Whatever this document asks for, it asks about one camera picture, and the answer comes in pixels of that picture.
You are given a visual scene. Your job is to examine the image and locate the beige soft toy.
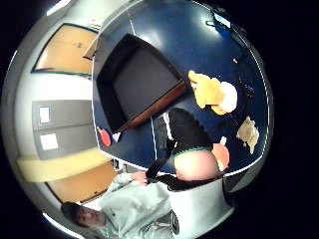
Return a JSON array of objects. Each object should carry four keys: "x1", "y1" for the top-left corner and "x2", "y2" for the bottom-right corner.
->
[{"x1": 235, "y1": 116, "x2": 261, "y2": 155}]

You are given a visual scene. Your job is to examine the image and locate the yellow and white soft toy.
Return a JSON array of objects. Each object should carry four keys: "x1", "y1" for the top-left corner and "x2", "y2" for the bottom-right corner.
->
[{"x1": 187, "y1": 70, "x2": 239, "y2": 117}]

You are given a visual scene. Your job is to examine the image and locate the black box with wooden edge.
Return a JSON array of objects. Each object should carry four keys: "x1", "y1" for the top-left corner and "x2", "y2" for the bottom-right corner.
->
[{"x1": 95, "y1": 33, "x2": 187, "y2": 133}]

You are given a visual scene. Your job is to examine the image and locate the red table tennis paddle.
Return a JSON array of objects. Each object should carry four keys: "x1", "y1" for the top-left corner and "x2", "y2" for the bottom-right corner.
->
[{"x1": 96, "y1": 125, "x2": 113, "y2": 147}]

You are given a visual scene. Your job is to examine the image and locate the the person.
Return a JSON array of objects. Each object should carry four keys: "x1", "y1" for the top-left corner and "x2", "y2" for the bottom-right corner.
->
[{"x1": 60, "y1": 170, "x2": 180, "y2": 239}]

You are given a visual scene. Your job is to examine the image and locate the orange wooden door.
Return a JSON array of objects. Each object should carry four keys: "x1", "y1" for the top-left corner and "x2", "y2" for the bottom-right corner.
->
[
  {"x1": 46, "y1": 160, "x2": 120, "y2": 204},
  {"x1": 32, "y1": 23, "x2": 100, "y2": 78}
]

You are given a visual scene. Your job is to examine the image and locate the white paper label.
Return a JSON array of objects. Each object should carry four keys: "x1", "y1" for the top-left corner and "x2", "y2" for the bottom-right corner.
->
[
  {"x1": 39, "y1": 132, "x2": 60, "y2": 152},
  {"x1": 39, "y1": 106, "x2": 52, "y2": 125}
]

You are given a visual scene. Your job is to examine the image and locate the black glove cable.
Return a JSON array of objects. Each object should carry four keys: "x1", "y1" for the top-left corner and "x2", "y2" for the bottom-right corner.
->
[{"x1": 145, "y1": 138, "x2": 177, "y2": 180}]

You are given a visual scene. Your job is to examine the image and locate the grey wall cabinet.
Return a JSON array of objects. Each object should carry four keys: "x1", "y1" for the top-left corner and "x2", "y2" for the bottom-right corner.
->
[{"x1": 31, "y1": 99, "x2": 101, "y2": 160}]

